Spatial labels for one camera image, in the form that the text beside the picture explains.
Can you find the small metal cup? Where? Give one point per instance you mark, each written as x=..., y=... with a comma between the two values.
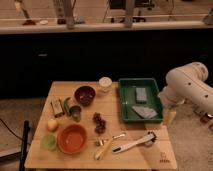
x=75, y=112

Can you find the black chair frame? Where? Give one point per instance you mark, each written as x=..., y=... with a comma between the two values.
x=21, y=152

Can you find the green pepper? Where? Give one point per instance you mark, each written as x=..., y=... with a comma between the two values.
x=66, y=106

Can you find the yellow handled peeler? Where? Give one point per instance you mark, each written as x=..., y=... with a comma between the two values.
x=101, y=151

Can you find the green plastic tray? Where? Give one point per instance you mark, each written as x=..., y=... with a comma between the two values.
x=127, y=95

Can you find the light green small cup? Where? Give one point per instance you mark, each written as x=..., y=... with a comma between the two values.
x=48, y=142

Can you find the metal spoon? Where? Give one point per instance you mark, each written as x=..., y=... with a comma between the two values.
x=101, y=142

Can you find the white lidded jar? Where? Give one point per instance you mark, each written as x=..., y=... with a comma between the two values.
x=105, y=84

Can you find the brown box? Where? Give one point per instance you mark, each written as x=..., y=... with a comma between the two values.
x=57, y=108

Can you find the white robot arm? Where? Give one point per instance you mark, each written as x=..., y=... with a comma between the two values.
x=186, y=82

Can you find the grey sponge block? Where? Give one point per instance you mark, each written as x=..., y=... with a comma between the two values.
x=141, y=95

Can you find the purple bowl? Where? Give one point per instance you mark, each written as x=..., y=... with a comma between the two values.
x=85, y=95

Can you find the dark red grapes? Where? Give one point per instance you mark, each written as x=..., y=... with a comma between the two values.
x=100, y=123

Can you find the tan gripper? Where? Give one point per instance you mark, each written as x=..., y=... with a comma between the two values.
x=169, y=115

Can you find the yellow lemon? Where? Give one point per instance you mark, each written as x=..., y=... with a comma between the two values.
x=52, y=125

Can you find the orange bowl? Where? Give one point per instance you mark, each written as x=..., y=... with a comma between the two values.
x=72, y=139

